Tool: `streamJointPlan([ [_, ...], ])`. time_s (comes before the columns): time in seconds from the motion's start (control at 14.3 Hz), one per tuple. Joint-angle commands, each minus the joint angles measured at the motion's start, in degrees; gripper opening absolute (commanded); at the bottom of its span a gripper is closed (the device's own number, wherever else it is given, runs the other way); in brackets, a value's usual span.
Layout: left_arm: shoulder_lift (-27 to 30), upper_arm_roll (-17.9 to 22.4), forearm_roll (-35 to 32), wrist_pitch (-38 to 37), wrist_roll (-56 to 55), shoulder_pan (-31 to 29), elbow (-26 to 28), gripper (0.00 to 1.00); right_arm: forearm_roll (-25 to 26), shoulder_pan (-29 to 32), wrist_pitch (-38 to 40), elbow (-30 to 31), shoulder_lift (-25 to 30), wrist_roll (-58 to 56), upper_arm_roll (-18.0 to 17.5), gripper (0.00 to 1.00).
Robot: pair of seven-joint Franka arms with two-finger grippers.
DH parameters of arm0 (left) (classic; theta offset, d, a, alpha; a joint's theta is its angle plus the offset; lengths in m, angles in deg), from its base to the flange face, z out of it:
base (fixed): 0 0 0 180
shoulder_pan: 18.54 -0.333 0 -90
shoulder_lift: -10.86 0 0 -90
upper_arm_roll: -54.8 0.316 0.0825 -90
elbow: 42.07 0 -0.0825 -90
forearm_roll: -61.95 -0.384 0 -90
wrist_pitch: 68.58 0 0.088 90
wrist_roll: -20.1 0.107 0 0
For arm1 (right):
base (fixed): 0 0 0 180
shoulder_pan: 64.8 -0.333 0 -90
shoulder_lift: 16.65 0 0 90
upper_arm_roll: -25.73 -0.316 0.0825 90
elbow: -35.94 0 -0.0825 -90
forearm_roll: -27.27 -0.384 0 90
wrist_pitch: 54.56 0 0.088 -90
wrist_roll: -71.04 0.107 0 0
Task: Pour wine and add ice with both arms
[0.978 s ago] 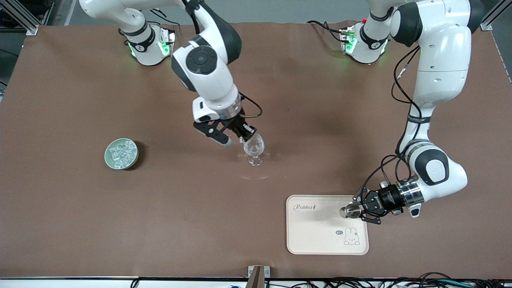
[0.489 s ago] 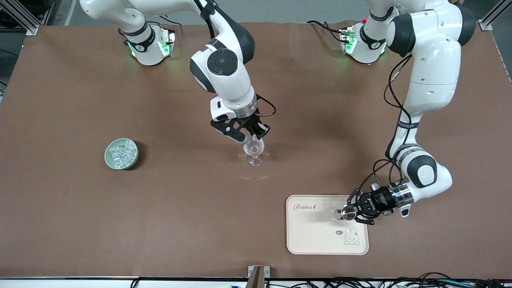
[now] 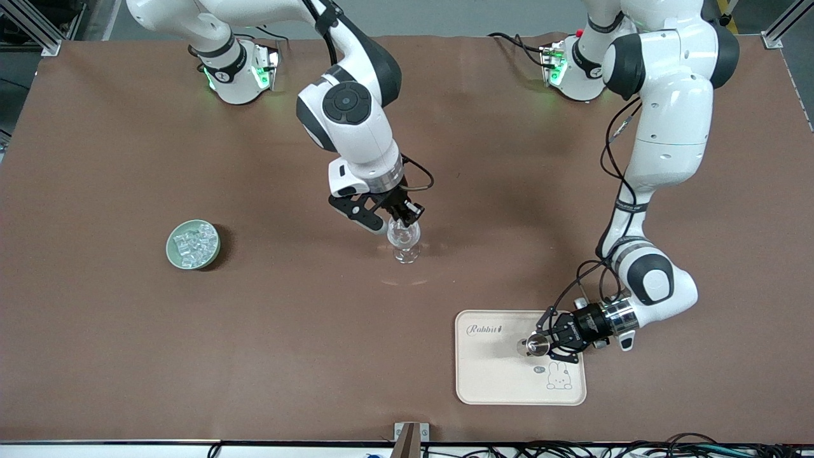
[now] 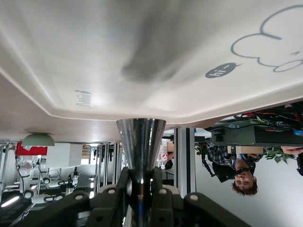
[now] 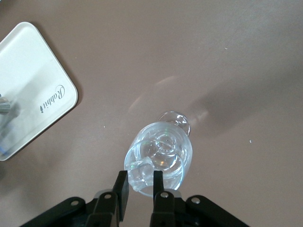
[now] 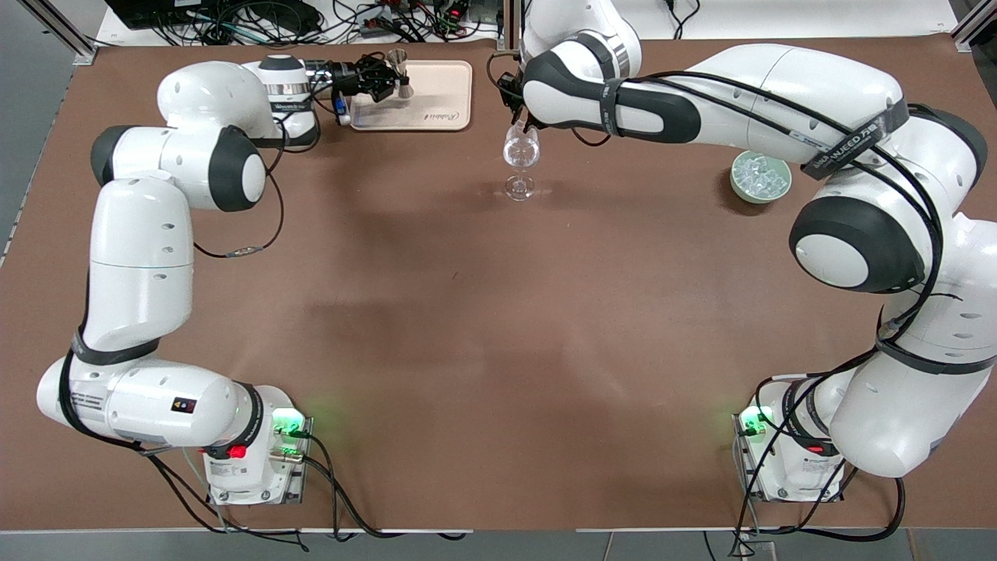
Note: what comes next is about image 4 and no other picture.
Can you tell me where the red box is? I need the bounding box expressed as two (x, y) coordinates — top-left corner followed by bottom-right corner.
(15, 141), (48, 156)

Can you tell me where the white box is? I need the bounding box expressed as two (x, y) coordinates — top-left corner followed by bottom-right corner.
(45, 143), (84, 169)

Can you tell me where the green leafy plant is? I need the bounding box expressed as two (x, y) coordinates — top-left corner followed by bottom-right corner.
(264, 146), (297, 164)

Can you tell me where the pale green bowl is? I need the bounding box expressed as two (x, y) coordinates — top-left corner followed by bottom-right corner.
(21, 133), (55, 147)

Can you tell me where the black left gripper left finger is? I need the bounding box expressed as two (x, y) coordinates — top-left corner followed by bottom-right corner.
(14, 166), (130, 227)

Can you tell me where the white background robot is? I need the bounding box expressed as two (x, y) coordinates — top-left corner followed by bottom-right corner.
(14, 155), (82, 205)

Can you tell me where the cream rabbit print tray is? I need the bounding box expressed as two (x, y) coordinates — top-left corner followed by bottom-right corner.
(0, 0), (303, 127)

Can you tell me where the person in plaid shirt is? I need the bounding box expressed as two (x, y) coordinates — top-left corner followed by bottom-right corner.
(205, 144), (266, 197)

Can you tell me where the steel double jigger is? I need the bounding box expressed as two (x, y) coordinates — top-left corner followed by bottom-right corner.
(116, 118), (167, 227)

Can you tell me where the aluminium frame column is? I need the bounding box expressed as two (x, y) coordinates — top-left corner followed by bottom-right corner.
(174, 127), (197, 199)

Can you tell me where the black electronics box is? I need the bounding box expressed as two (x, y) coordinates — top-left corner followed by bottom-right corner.
(210, 104), (303, 148)

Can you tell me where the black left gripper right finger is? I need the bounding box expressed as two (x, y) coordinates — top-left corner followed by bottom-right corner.
(149, 167), (251, 227)

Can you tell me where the brown cardboard box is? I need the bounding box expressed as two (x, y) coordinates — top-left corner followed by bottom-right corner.
(235, 146), (265, 154)

